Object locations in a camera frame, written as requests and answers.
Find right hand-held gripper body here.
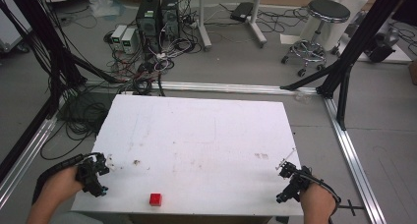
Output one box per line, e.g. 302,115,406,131
275,161,313,204

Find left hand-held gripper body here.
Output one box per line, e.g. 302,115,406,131
75,152,111,198

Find person's right hand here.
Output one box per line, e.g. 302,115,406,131
299,182,337,220

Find person's left hand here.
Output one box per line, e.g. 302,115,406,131
41,166,86,206

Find red cube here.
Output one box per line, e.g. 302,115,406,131
149,193,163,207

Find white power supply unit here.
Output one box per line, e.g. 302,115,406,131
120,27,140,55
110,24,128,51

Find white metal table stand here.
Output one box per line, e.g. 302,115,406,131
196,0,268,52

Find large black computer tower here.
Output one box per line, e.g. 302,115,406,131
135,0,162,54

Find black and grey machine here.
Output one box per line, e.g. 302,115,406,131
363,27,401,64

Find black round stool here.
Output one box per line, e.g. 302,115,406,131
280,0,352,79

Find white floor platform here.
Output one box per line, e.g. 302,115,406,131
336,36,413,65

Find flat black box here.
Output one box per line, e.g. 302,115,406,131
229,1,255,23

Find clear plastic bag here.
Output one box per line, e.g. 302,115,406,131
88,0,126,20

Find small black computer tower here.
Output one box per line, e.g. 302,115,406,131
160,0,181,39

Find black sleeved gripper cable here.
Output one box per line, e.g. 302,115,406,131
31,152,99,205

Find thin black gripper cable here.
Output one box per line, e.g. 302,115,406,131
303,171,342,224

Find loose black floor cables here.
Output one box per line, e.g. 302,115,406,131
39,90,112,162

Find long aluminium floor rail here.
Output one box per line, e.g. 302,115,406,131
83,80,320,96

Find tangle of mixed cables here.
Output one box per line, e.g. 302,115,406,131
102,17,206,97

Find black frame with cable bundle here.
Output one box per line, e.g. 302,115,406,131
0,0,127,183

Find black frame strut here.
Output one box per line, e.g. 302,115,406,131
279,0,415,132

